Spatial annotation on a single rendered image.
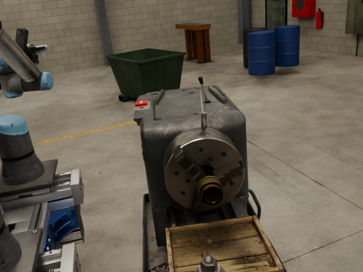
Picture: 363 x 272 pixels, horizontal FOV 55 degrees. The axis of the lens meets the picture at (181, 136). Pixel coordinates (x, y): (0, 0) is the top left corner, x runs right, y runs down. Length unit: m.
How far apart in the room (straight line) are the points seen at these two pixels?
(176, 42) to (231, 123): 10.56
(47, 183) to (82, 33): 10.01
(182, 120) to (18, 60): 0.67
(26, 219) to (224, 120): 0.84
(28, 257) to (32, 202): 0.46
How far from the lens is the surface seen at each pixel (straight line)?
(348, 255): 2.73
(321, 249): 2.73
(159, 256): 1.84
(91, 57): 11.30
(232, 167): 1.32
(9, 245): 0.98
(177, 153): 1.30
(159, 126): 1.44
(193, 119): 1.46
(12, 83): 1.60
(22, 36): 1.75
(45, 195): 1.41
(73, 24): 11.18
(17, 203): 1.43
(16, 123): 1.34
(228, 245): 1.32
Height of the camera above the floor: 1.73
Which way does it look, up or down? 22 degrees down
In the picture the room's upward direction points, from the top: 6 degrees counter-clockwise
